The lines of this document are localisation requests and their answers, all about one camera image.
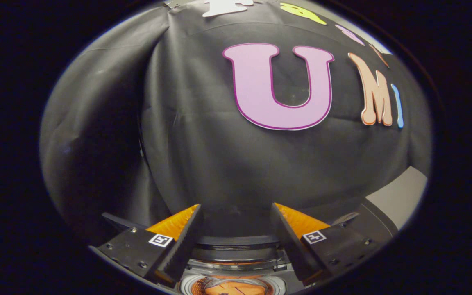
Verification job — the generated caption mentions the white cabinet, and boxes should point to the white cabinet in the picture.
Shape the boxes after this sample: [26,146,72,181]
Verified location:
[365,166,428,231]

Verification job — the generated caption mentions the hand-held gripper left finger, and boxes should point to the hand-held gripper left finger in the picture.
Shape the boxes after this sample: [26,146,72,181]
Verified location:
[90,204,204,287]

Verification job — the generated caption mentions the black backdrop cloth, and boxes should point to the black backdrop cloth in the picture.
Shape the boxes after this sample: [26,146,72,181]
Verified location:
[39,0,432,246]

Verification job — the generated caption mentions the orange yellow garment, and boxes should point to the orange yellow garment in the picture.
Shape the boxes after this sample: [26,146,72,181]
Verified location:
[191,277,276,295]

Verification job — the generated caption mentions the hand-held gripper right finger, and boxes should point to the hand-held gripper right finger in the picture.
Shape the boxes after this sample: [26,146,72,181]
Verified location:
[271,203,384,285]

